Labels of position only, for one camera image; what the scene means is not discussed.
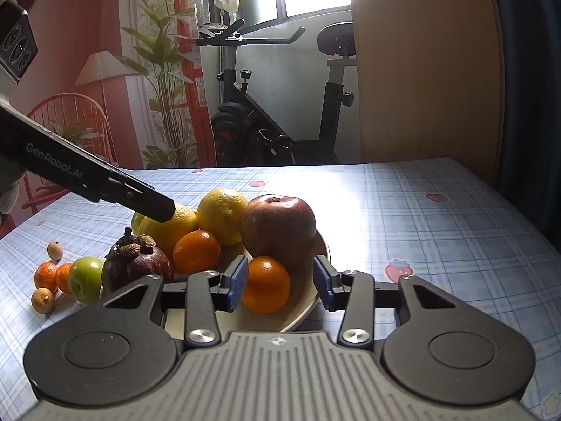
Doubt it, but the large yellow lemon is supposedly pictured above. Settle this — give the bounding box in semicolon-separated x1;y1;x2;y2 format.
139;204;199;259

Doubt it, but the orange tangerine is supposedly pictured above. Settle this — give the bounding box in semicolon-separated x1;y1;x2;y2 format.
55;262;75;295
241;255;291;315
172;230;222;275
35;262;60;292

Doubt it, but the black exercise bike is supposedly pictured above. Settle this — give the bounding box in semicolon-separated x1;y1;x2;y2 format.
195;18;358;167

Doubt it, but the red apple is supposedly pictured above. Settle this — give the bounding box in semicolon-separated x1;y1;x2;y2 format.
240;194;317;270

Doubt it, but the wooden panel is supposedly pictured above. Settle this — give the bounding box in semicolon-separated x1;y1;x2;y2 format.
351;0;505;185

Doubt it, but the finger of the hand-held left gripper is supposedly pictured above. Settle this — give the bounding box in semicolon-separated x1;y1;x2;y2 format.
97;167;177;223

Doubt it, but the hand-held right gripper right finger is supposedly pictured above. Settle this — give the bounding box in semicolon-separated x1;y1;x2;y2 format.
312;254;457;348

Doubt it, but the dark blue curtain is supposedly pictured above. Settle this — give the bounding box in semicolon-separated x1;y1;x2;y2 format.
486;0;561;240

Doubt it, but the dark purple mangosteen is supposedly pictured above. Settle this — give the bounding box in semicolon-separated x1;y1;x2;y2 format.
102;227;175;294

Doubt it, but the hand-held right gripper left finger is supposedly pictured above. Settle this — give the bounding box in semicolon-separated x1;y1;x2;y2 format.
102;255;250;346

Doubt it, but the blue plaid tablecloth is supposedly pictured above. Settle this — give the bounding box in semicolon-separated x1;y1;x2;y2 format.
0;157;561;421

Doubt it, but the cream bowl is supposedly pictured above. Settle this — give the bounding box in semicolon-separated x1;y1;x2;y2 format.
100;228;330;334

